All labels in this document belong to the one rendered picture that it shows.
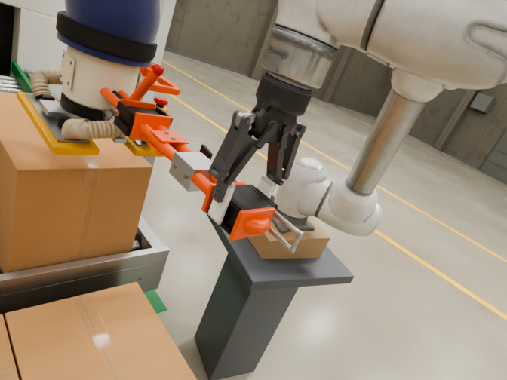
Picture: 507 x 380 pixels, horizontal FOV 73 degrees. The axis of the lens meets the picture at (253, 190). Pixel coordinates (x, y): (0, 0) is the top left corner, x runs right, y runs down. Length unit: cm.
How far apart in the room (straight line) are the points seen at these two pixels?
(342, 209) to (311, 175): 16
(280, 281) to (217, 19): 1190
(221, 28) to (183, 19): 131
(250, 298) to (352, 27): 119
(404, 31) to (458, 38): 5
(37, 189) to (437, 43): 100
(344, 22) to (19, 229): 102
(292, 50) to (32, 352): 99
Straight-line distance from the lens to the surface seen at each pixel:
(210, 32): 1276
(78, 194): 117
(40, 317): 123
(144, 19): 91
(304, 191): 128
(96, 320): 122
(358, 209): 124
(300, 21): 46
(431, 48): 44
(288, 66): 46
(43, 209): 117
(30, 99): 110
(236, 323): 156
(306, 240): 137
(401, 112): 105
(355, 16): 45
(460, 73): 45
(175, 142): 69
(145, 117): 75
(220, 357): 172
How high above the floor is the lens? 146
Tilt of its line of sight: 23 degrees down
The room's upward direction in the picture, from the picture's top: 22 degrees clockwise
